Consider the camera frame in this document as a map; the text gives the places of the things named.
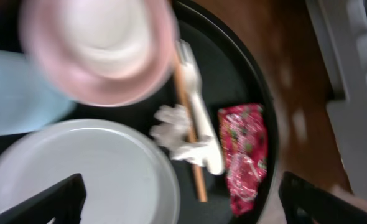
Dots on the white plastic fork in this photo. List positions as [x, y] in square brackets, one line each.
[193, 87]

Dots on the grey round plate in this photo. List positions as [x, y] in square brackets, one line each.
[128, 179]

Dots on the crumpled white tissue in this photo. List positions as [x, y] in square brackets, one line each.
[172, 133]

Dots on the grey dishwasher rack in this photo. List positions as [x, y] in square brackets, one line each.
[341, 30]

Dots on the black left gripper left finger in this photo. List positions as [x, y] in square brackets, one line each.
[61, 203]

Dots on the wooden chopstick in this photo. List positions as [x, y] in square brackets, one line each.
[192, 137]

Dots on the pink bowl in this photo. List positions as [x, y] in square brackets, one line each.
[43, 44]

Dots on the white cup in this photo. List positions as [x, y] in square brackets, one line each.
[113, 38]

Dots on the red snack wrapper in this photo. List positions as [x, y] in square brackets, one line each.
[243, 138]

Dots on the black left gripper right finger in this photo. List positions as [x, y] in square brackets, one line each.
[305, 203]

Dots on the light blue cup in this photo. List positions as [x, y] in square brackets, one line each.
[27, 101]

